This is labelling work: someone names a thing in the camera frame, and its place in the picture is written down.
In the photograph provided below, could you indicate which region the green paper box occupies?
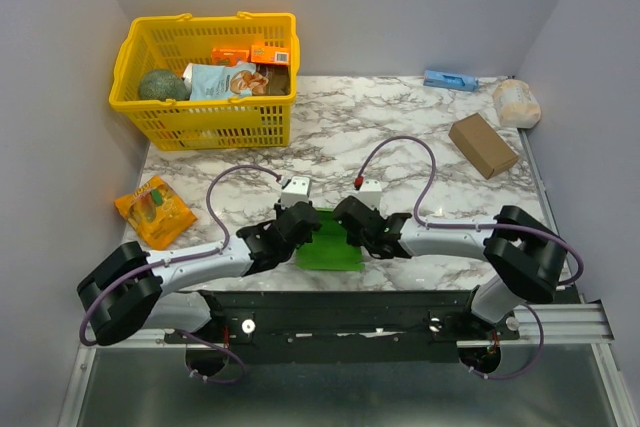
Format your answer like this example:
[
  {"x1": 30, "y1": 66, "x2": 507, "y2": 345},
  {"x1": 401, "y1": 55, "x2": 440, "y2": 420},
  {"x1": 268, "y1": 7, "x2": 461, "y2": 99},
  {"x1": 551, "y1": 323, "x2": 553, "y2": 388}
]
[{"x1": 294, "y1": 208, "x2": 364, "y2": 272}]

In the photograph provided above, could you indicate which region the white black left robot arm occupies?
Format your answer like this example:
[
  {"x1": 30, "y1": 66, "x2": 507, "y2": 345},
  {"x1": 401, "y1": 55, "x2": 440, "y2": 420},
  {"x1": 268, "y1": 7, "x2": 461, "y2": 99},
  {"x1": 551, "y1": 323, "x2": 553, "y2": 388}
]
[{"x1": 76, "y1": 202, "x2": 321, "y2": 346}]

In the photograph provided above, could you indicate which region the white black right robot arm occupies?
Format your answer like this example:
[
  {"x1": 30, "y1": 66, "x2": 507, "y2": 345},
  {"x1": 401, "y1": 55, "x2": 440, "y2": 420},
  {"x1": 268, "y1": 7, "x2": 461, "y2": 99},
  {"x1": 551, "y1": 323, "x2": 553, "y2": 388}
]
[{"x1": 333, "y1": 196, "x2": 570, "y2": 325}]

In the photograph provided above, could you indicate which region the orange barcode box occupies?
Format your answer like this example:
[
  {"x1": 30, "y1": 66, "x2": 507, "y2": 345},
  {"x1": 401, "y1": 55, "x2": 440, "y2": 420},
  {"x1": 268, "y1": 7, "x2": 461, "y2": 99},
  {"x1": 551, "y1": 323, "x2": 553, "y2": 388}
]
[{"x1": 249, "y1": 44, "x2": 291, "y2": 66}]

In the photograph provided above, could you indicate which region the light blue carton box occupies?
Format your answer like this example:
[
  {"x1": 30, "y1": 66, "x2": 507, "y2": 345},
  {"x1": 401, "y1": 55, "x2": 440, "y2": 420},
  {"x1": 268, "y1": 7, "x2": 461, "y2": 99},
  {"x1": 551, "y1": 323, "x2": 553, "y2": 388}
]
[{"x1": 423, "y1": 70, "x2": 479, "y2": 92}]

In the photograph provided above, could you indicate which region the orange snack box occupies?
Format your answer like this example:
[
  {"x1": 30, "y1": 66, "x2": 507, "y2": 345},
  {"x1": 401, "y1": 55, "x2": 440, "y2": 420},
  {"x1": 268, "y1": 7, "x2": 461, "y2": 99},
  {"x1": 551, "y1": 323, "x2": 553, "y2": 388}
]
[{"x1": 211, "y1": 48, "x2": 250, "y2": 66}]

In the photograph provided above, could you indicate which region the brown cardboard box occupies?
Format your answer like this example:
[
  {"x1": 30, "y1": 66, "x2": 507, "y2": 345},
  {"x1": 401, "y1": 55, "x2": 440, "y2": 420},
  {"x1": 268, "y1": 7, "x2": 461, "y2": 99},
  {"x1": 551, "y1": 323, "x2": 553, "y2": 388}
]
[{"x1": 449, "y1": 113, "x2": 520, "y2": 179}]

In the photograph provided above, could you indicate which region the yellow plastic shopping basket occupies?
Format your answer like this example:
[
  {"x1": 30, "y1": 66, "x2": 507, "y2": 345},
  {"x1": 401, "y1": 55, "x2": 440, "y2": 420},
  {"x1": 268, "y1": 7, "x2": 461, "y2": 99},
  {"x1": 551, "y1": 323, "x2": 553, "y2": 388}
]
[{"x1": 109, "y1": 11, "x2": 300, "y2": 151}]

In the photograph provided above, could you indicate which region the light blue snack pouch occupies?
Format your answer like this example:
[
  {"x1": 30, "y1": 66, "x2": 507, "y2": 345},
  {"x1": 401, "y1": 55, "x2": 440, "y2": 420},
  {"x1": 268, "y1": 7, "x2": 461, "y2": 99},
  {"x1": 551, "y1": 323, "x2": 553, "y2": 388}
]
[{"x1": 183, "y1": 62, "x2": 269, "y2": 101}]

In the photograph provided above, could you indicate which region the orange candy bag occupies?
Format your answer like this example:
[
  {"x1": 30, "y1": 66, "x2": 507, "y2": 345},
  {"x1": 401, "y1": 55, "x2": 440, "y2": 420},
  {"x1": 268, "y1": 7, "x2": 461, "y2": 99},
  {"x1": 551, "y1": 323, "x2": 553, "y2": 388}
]
[{"x1": 114, "y1": 175, "x2": 197, "y2": 250}]

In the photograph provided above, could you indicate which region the green round melon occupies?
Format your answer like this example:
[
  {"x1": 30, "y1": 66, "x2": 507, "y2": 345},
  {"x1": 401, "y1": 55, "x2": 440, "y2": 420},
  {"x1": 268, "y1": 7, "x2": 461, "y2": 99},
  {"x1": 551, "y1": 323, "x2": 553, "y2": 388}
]
[{"x1": 138, "y1": 69, "x2": 190, "y2": 101}]

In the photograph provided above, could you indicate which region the beige wrapped paper bag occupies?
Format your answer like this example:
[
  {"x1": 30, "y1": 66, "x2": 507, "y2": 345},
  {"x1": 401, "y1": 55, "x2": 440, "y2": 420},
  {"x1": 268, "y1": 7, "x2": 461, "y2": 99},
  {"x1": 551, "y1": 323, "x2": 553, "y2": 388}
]
[{"x1": 493, "y1": 79, "x2": 541, "y2": 129}]

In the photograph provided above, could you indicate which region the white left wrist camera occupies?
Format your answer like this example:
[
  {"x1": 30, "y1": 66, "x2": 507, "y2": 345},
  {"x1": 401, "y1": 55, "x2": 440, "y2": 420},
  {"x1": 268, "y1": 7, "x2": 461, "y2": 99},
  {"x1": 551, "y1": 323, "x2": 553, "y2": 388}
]
[{"x1": 280, "y1": 176, "x2": 311, "y2": 209}]

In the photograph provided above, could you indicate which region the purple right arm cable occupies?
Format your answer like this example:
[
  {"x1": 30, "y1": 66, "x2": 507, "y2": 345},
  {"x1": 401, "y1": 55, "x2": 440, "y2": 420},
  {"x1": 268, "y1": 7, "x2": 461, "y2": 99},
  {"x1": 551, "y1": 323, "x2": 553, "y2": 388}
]
[{"x1": 352, "y1": 135, "x2": 585, "y2": 288}]

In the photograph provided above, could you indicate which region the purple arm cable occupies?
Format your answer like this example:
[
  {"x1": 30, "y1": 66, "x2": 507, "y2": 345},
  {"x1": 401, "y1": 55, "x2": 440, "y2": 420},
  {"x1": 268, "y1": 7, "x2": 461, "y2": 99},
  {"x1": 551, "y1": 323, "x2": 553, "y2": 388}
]
[
  {"x1": 79, "y1": 164, "x2": 286, "y2": 347},
  {"x1": 352, "y1": 135, "x2": 585, "y2": 288}
]

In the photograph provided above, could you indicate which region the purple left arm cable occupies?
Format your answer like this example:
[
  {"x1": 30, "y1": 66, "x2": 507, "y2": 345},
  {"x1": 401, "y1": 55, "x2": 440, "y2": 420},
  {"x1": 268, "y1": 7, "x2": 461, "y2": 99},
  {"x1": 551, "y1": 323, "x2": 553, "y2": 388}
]
[{"x1": 79, "y1": 164, "x2": 286, "y2": 347}]

